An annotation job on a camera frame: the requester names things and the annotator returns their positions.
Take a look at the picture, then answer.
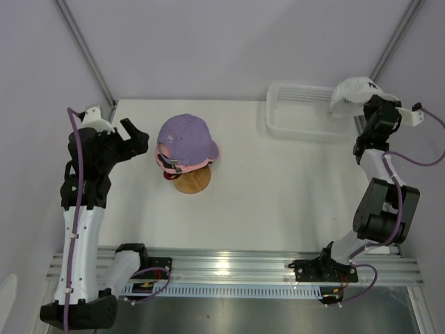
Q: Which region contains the pink baseball cap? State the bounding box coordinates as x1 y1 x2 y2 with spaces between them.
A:
154 143 220 175

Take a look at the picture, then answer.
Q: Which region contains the white baseball cap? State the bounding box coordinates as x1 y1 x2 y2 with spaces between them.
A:
329 77 385 117

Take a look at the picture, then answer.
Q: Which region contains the red LA baseball cap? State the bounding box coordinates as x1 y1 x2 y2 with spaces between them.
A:
163 171 182 181

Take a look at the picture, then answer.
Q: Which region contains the lavender LA baseball cap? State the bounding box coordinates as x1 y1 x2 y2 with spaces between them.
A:
156 113 220 166

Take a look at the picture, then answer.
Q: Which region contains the wooden hat stand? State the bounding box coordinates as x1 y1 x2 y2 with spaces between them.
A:
173 166 211 195

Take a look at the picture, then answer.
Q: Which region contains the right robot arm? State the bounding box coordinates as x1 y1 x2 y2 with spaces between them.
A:
316 95 420 282

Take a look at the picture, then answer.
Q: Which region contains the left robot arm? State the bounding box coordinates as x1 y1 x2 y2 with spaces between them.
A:
40 118 150 333

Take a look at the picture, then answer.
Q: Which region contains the white perforated plastic basket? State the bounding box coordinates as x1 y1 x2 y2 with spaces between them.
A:
265 82 354 143

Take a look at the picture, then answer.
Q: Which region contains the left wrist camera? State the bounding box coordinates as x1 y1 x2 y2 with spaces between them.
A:
81 105 115 134

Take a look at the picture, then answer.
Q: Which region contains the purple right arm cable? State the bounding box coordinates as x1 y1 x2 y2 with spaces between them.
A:
323 106 445 307

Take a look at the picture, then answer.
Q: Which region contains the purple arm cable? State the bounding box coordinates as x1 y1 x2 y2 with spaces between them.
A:
323 106 445 307
62 106 172 331

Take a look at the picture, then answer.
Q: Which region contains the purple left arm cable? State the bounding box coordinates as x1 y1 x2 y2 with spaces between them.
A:
62 106 172 331

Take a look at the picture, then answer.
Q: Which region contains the right aluminium frame post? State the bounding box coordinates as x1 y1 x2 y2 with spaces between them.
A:
369 0 426 83

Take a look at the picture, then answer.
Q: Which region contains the aluminium frame post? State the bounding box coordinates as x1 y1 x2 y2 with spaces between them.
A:
52 0 117 111
369 0 426 83

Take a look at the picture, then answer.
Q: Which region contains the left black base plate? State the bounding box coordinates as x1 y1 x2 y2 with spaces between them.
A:
136 257 172 280

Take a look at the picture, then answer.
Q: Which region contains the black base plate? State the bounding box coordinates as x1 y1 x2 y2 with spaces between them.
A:
288 257 358 283
136 257 172 280

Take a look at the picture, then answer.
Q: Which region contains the left aluminium frame post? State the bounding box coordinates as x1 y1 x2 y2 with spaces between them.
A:
52 0 117 111

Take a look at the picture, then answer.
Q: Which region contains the white slotted cable duct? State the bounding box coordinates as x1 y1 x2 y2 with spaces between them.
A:
120 282 324 299

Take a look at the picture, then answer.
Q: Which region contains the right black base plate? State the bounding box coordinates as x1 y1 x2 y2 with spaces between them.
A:
288 257 358 283

